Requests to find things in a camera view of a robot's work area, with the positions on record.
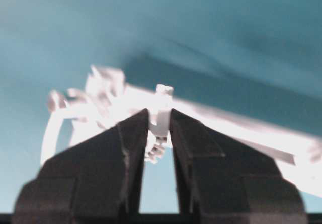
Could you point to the aluminium extrusion frame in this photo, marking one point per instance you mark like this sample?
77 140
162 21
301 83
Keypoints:
107 99

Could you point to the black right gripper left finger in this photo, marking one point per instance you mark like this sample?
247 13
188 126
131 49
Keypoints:
96 181

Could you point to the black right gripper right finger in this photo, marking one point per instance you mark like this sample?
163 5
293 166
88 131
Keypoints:
221 180

